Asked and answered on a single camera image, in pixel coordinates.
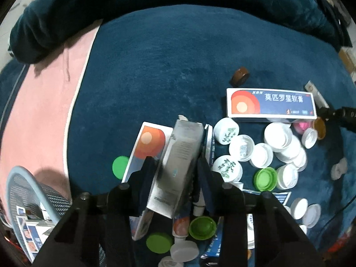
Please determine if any silver grey carton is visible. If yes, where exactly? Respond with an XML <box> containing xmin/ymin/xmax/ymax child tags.
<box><xmin>147</xmin><ymin>119</ymin><xmax>204</xmax><ymax>219</ymax></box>

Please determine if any blue ointment tube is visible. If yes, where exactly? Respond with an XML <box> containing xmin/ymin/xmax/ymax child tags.
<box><xmin>172</xmin><ymin>208</ymin><xmax>191</xmax><ymax>239</ymax></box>

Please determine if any gold bottle cap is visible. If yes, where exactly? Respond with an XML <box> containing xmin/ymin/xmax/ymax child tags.
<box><xmin>312</xmin><ymin>117</ymin><xmax>326</xmax><ymax>140</ymax></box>

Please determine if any green open bottle cap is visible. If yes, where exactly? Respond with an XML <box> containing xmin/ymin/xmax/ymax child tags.
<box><xmin>253</xmin><ymin>167</ymin><xmax>277</xmax><ymax>192</ymax></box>

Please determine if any pink bottle cap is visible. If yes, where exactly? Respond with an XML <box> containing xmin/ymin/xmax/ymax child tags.
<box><xmin>293</xmin><ymin>121</ymin><xmax>312</xmax><ymax>134</ymax></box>

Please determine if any green bottle cap lower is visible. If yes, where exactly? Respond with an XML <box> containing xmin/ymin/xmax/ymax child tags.
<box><xmin>146</xmin><ymin>233</ymin><xmax>173</xmax><ymax>254</ymax></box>

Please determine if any blue ointment box orange circle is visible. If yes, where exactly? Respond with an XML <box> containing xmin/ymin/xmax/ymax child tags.
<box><xmin>122</xmin><ymin>122</ymin><xmax>173</xmax><ymax>183</ymax></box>

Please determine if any white cap green print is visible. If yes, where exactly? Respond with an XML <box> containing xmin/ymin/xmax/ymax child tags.
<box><xmin>213</xmin><ymin>117</ymin><xmax>240</xmax><ymax>145</ymax></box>

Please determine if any light blue plastic basket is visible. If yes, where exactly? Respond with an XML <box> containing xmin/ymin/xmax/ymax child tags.
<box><xmin>5</xmin><ymin>166</ymin><xmax>71</xmax><ymax>260</ymax></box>

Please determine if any blue ointment box far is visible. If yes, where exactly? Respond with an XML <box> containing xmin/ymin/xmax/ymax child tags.
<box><xmin>226</xmin><ymin>88</ymin><xmax>317</xmax><ymax>123</ymax></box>

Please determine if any blue ointment box in basket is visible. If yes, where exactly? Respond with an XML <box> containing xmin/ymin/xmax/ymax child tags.
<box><xmin>16</xmin><ymin>216</ymin><xmax>43</xmax><ymax>262</ymax></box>

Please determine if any brown bottle cap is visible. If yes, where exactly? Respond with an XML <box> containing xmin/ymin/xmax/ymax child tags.
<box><xmin>230</xmin><ymin>67</ymin><xmax>250</xmax><ymax>87</ymax></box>

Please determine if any pink towel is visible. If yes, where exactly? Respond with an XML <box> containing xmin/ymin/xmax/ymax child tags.
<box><xmin>1</xmin><ymin>21</ymin><xmax>101</xmax><ymax>200</ymax></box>

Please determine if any dark blue blanket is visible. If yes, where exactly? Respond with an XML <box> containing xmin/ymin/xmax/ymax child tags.
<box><xmin>8</xmin><ymin>0</ymin><xmax>356</xmax><ymax>256</ymax></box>

